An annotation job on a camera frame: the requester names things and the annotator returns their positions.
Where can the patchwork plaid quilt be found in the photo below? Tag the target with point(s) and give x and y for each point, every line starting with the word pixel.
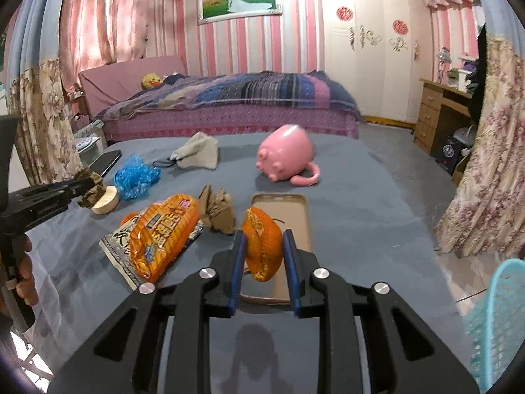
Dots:
pixel 246 90

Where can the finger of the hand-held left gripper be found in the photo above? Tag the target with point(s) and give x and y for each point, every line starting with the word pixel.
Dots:
pixel 45 199

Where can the grey bed sheet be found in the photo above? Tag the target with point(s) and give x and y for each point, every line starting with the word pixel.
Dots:
pixel 369 213

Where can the orange snack packet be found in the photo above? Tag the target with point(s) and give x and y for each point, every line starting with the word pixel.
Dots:
pixel 117 250
pixel 164 234

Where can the dark blue pillow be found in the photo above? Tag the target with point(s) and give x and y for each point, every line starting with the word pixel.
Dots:
pixel 174 78

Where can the brown paper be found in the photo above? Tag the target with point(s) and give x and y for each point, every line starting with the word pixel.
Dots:
pixel 219 211
pixel 92 188

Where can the red round decal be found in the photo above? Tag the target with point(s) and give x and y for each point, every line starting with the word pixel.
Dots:
pixel 345 13
pixel 400 26

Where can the pink curtain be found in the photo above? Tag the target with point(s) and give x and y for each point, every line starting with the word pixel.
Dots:
pixel 102 28

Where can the purple patterned bedspread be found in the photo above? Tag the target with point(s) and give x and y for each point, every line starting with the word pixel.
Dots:
pixel 229 125

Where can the wooden desk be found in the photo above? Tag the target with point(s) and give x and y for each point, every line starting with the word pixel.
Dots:
pixel 430 111

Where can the yellow duck plush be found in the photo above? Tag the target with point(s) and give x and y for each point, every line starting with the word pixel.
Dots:
pixel 151 81

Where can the desk lamp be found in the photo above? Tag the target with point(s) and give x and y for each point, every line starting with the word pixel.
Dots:
pixel 443 59

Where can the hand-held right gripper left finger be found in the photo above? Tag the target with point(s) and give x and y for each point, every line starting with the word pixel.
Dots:
pixel 238 273

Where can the black box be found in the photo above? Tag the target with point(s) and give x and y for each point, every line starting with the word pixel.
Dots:
pixel 450 154

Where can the white wardrobe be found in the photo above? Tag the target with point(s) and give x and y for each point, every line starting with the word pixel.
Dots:
pixel 369 74

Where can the white box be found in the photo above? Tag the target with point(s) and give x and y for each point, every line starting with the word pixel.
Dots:
pixel 458 78

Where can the framed wall picture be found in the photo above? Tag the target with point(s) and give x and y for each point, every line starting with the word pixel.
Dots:
pixel 240 0

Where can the blue plastic bag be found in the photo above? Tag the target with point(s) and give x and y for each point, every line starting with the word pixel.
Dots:
pixel 135 176

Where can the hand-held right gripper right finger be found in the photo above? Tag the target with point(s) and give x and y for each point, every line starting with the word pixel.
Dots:
pixel 289 273

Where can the orange peel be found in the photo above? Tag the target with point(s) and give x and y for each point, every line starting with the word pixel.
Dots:
pixel 262 238

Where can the dark hanging clothing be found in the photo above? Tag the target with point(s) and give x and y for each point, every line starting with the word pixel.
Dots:
pixel 478 82

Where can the beige phone case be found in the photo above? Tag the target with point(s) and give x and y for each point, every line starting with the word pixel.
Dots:
pixel 287 209

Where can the pink bed headboard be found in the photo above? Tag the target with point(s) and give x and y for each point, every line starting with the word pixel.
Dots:
pixel 119 78

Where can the black smartphone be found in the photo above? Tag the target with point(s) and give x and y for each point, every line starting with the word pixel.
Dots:
pixel 104 163

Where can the pink pig mug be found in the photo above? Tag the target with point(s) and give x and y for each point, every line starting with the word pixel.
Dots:
pixel 287 147

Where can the floral curtain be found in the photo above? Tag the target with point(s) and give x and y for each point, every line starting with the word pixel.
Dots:
pixel 41 111
pixel 488 152

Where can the person's left hand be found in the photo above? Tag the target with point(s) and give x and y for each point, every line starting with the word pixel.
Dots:
pixel 28 279

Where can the grey cloth pouch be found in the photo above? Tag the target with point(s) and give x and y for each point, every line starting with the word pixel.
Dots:
pixel 197 152

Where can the teal mesh basket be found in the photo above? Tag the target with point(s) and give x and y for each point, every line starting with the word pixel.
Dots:
pixel 492 328

